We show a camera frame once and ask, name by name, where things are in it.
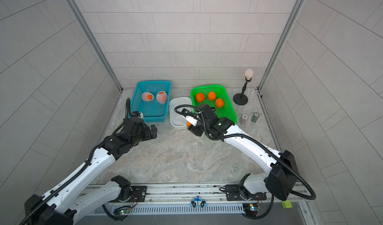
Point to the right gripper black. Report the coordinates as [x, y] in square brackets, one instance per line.
[195, 130]

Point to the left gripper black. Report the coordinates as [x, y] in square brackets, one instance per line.
[149, 135]

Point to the netted orange front corner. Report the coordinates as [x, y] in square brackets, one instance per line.
[219, 103]

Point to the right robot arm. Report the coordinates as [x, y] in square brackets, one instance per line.
[280, 176]

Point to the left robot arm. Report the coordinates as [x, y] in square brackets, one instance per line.
[59, 205]

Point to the teal plastic basket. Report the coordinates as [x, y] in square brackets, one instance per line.
[152, 111]

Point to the white plastic tub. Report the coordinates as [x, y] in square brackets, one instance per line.
[176, 120]

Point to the green plastic basket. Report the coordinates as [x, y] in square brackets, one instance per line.
[226, 111]

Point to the black stand with bulb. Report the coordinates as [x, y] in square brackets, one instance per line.
[241, 98]

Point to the toy car sticker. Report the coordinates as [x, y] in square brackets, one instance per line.
[198, 202]

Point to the left circuit board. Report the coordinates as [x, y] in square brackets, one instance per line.
[122, 211]

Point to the circuit board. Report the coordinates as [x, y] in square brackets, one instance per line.
[251, 210]
[122, 211]

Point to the right circuit board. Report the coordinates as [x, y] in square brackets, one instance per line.
[251, 210]

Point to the green sticky note block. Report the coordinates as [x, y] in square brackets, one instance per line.
[287, 204]

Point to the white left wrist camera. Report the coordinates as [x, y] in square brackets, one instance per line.
[137, 114]

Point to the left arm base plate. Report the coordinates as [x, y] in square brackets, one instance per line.
[132, 194]

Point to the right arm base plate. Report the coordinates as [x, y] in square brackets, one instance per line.
[236, 193]

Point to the aluminium front rail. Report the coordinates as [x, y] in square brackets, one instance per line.
[183, 193]

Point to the aluminium corner post right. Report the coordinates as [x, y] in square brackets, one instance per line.
[285, 33]

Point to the aluminium corner post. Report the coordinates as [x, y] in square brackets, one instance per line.
[285, 33]
[92, 40]

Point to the aluminium corner post left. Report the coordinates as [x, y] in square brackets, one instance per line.
[92, 40]

